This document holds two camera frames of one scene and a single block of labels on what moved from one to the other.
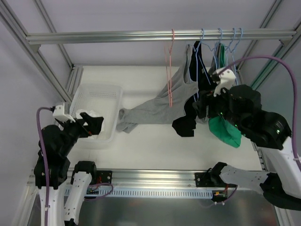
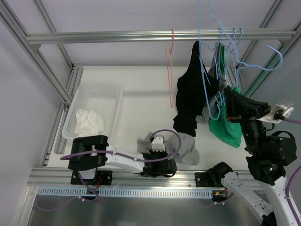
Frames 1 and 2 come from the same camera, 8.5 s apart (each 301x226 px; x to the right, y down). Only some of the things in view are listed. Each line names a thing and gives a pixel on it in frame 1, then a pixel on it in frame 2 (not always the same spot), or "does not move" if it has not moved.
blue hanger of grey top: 196,49 -> 240,64
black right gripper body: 206,106 -> 251,112
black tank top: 200,75 does not move
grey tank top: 167,107 -> 180,146
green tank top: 221,128 does not move
